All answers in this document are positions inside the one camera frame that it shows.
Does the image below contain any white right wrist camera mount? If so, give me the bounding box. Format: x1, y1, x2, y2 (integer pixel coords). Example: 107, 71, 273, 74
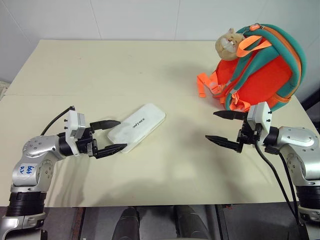
246, 101, 272, 147

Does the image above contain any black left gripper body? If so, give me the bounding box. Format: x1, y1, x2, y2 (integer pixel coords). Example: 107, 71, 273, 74
75, 126, 99, 158

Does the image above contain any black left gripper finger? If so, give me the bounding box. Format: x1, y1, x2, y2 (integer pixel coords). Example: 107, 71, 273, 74
89, 120, 122, 133
94, 143, 128, 160

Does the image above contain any white rectangular pouch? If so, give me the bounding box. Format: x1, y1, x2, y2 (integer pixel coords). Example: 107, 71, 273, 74
107, 103, 167, 154

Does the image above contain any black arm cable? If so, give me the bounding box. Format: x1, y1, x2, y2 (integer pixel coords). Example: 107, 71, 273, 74
254, 139, 304, 227
40, 106, 76, 136

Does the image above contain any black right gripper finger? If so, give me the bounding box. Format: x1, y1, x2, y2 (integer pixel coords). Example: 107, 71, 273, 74
212, 110, 248, 121
204, 135, 244, 154

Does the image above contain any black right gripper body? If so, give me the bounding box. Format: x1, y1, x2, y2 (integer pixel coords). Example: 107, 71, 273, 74
236, 119, 262, 148

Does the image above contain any dark rounded robot leg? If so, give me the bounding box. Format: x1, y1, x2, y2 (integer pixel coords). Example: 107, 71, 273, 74
110, 206, 141, 240
173, 204, 210, 240

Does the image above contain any orange and teal backpack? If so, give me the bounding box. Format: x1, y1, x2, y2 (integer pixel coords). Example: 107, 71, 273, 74
196, 23, 308, 113

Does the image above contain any tan plush animal toy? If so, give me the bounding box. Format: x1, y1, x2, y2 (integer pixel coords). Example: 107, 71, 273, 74
215, 27, 246, 61

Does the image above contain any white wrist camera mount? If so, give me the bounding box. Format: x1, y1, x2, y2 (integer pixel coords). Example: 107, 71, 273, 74
63, 110, 87, 156
246, 101, 272, 147

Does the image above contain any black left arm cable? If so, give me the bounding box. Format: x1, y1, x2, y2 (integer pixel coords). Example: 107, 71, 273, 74
40, 106, 76, 136

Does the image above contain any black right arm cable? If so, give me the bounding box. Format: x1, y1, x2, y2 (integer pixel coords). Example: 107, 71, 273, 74
254, 139, 304, 227

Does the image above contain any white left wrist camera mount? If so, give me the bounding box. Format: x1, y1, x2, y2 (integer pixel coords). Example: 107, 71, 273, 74
63, 110, 87, 156

